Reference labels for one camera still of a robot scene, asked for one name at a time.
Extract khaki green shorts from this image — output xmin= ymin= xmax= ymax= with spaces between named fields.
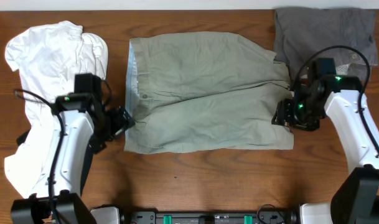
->
xmin=124 ymin=32 xmax=294 ymax=154

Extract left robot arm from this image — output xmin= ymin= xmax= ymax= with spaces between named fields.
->
xmin=11 ymin=73 xmax=135 ymax=224

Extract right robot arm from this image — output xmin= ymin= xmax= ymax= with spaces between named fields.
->
xmin=271 ymin=58 xmax=379 ymax=223

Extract folded grey shorts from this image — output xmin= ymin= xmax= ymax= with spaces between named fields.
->
xmin=274 ymin=7 xmax=378 ymax=79

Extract white shirt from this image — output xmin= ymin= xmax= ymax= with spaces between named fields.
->
xmin=4 ymin=21 xmax=108 ymax=198

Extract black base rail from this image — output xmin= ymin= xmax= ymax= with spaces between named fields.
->
xmin=89 ymin=203 xmax=302 ymax=224

